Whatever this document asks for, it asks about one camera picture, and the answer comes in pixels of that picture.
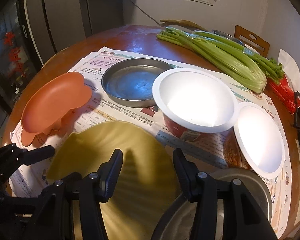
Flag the large steel bowl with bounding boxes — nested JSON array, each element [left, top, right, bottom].
[[151, 168, 277, 239]]

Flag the yellow shell-shaped plate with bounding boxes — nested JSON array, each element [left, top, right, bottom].
[[46, 121, 180, 239]]

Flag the orange plastic plate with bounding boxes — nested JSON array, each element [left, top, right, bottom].
[[21, 72, 92, 146]]

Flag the red paper bowl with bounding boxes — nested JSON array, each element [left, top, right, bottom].
[[152, 68, 238, 142], [223, 102, 285, 179]]

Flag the steel pan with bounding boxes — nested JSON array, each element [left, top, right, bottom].
[[101, 57, 172, 108]]

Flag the newspaper sheets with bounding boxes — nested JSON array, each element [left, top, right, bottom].
[[8, 47, 292, 238]]

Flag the celery bunch front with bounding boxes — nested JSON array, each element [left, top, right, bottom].
[[156, 26, 268, 94]]

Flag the celery bunch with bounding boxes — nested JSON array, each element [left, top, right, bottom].
[[192, 30, 284, 85], [156, 26, 268, 94]]

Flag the red tissue box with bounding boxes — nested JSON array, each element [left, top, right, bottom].
[[267, 48, 300, 116]]

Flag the celery bunch back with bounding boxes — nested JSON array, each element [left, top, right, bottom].
[[192, 30, 284, 85]]

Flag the grey refrigerator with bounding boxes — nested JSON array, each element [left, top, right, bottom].
[[17, 0, 124, 69]]

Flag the small steel bowl background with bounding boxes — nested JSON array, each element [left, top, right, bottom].
[[212, 30, 245, 46]]

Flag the wooden chair backrest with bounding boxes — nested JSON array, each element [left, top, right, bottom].
[[234, 25, 270, 57]]

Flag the curved wooden chair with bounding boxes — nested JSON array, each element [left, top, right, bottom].
[[160, 20, 207, 31]]

